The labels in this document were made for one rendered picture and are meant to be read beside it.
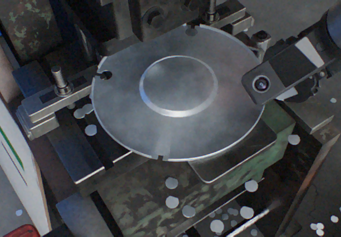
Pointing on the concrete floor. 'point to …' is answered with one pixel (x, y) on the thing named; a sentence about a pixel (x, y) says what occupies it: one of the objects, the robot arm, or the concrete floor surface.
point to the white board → (18, 162)
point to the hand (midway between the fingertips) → (264, 89)
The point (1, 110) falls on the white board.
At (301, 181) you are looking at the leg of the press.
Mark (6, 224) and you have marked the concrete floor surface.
